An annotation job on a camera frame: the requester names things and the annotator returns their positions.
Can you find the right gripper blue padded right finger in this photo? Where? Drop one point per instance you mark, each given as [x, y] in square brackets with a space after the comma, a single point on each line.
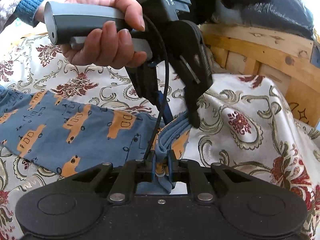
[193, 175]

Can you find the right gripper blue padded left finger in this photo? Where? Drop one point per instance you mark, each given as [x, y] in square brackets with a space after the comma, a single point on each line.
[129, 176]

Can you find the blue pants with orange vehicles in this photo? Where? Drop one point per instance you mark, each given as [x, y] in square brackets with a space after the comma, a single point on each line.
[68, 137]

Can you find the person's left hand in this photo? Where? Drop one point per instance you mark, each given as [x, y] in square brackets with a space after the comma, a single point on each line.
[106, 46]

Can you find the floral white bedspread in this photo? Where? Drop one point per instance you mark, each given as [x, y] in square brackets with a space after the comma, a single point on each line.
[249, 127]

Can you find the dark blue plastic bag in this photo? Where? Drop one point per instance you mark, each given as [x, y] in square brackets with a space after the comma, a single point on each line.
[289, 16]

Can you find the wooden bed frame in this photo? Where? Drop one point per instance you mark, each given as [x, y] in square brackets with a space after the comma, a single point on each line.
[284, 58]

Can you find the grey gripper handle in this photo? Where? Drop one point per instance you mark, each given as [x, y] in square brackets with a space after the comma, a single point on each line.
[72, 22]

